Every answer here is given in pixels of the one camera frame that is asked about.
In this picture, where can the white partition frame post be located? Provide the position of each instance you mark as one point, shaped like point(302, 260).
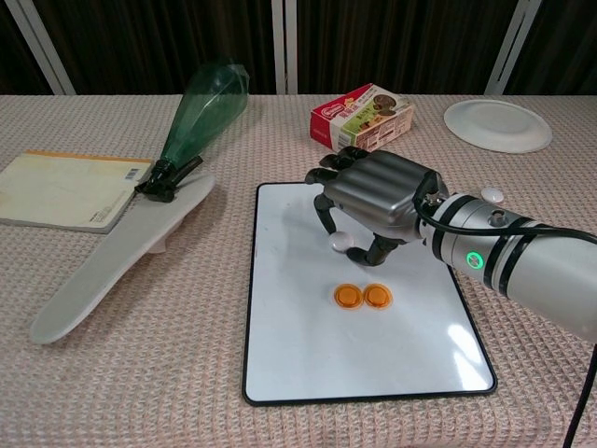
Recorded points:
point(513, 46)
point(284, 46)
point(42, 46)

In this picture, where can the orange round magnet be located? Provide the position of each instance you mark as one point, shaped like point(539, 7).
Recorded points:
point(348, 297)
point(378, 296)

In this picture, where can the grey shoe insole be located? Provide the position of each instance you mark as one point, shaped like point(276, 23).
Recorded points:
point(116, 261)

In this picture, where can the white round magnet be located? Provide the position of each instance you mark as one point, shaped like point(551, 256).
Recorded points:
point(339, 241)
point(493, 193)

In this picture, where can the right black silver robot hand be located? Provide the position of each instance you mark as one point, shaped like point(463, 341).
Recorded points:
point(378, 191)

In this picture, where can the yellow cream paperback book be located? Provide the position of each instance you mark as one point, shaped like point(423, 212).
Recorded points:
point(60, 191)

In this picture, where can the white magnetic board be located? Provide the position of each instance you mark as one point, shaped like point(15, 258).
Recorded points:
point(326, 354)

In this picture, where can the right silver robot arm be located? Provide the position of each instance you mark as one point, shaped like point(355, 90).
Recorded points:
point(536, 275)

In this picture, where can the green plastic spray bottle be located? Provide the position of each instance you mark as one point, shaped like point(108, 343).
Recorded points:
point(205, 116)

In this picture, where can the pink knitted tablecloth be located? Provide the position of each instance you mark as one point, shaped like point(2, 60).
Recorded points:
point(140, 373)

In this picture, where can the red green cookie box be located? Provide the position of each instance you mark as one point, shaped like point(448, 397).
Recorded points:
point(364, 116)

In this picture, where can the white paper plate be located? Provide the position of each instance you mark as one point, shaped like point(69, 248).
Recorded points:
point(496, 126)

